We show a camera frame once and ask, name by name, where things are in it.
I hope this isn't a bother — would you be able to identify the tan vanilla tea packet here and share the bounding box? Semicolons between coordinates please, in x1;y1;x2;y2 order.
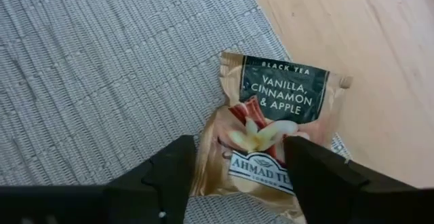
189;51;353;224

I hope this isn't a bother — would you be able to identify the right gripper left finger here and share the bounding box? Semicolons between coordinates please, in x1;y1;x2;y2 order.
105;134;198;224

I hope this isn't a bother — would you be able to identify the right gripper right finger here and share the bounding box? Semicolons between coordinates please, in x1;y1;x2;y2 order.
283;135;370;224

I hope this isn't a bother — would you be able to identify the grey woven placemat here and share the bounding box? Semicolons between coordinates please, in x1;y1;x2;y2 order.
0;0;353;224

